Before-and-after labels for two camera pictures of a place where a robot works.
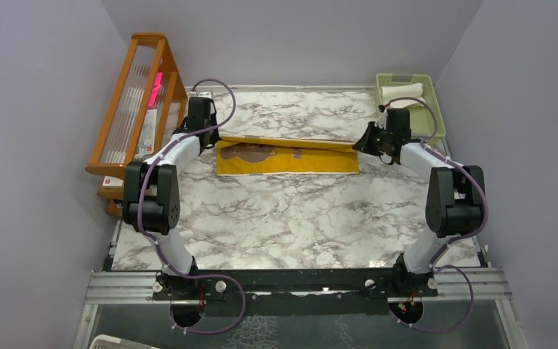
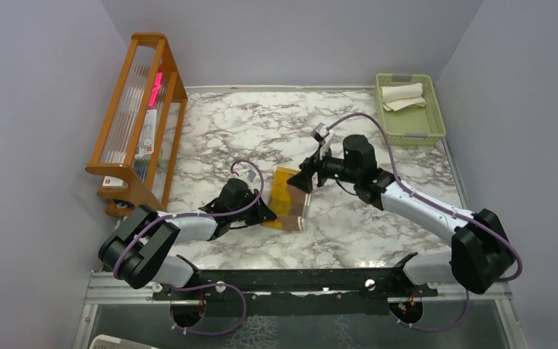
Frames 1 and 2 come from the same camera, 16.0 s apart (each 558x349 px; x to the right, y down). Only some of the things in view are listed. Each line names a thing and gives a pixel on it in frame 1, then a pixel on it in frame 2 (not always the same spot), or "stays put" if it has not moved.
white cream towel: (412, 90) stays put
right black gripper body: (375, 142) → (330, 168)
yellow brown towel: (246, 155) → (290, 204)
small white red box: (112, 182) stays put
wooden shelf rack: (149, 101) stays put
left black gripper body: (213, 136) → (253, 214)
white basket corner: (104, 342) stays put
